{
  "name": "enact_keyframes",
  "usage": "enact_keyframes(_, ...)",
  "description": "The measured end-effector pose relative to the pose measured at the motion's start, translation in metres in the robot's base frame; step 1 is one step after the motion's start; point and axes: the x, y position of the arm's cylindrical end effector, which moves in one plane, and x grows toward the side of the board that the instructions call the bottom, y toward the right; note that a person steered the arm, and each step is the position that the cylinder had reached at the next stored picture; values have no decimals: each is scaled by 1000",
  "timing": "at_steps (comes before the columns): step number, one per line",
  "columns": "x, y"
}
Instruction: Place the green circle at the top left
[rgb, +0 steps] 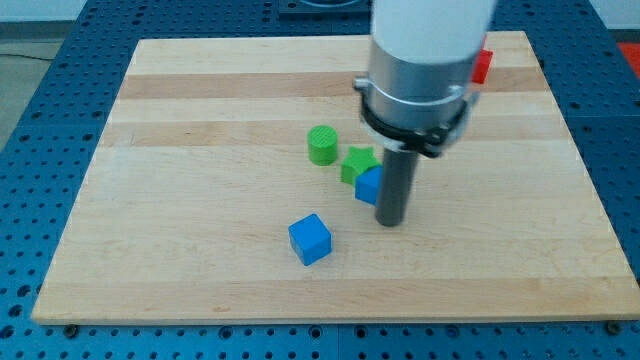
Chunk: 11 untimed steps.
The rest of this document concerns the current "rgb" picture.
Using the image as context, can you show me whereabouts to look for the red block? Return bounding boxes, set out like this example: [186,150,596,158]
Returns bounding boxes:
[471,36,494,84]

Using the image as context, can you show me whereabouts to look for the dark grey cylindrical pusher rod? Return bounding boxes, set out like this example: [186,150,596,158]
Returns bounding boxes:
[375,149,418,227]

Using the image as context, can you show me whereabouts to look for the blue cube block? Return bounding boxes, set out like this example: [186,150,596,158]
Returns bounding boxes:
[288,213,332,266]

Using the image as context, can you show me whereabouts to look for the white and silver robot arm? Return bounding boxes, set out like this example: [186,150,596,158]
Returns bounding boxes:
[354,0,496,158]

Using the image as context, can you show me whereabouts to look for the blue block behind rod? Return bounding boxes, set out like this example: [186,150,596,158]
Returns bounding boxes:
[355,166,382,205]

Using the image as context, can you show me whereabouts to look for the green cylinder block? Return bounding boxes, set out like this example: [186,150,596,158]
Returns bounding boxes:
[307,125,338,166]

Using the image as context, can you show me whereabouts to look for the green star block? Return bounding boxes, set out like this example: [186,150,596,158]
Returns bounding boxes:
[340,146,381,185]

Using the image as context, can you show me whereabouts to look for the wooden board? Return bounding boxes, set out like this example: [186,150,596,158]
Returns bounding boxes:
[32,31,639,325]

